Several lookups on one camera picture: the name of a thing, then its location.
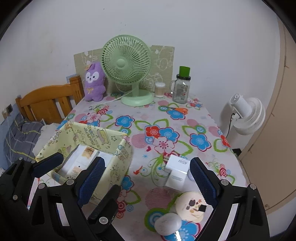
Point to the white standing fan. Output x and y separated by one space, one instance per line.
240 119

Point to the beige cartoon wall mat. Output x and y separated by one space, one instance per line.
161 69

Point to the round cream tin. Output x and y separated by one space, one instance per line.
191 206

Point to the white oval earbud case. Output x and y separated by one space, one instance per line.
168 224

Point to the purple plush rabbit toy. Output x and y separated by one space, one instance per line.
94 87

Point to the floral tablecloth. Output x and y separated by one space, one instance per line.
156 131

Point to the white 45W charger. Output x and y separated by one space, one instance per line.
177 163

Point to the glass jar green lid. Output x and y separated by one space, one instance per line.
180 87

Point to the white plug adapter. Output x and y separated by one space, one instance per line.
176 180

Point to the grey plaid bedding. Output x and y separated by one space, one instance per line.
21 139

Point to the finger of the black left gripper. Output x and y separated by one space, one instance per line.
16 185

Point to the green desk fan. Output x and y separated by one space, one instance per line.
126 60

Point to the beige door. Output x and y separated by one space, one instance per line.
269 157

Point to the cotton swab container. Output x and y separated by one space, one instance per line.
159 89

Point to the yellow cartoon fabric storage box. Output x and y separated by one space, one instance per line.
113 148

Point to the white remote control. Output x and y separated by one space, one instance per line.
78 161

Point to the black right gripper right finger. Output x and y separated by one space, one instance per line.
250 221

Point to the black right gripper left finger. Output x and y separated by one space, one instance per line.
56 212

